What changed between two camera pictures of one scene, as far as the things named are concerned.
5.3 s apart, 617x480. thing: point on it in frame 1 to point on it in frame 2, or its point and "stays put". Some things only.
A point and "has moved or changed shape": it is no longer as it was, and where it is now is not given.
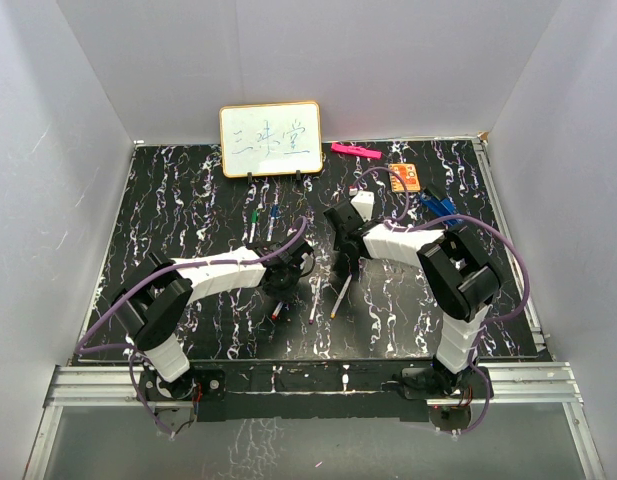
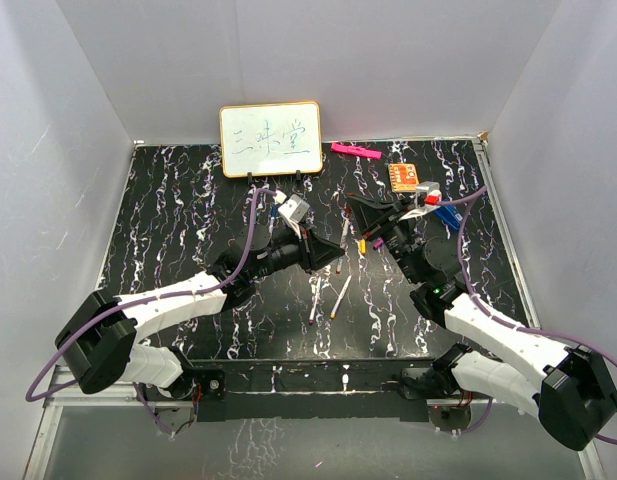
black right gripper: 339,245 to 366,210
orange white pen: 332,316 stays put
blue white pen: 274,214 stays put
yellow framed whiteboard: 271,139 stays put
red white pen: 277,310 has moved or changed shape
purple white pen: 311,320 stays put
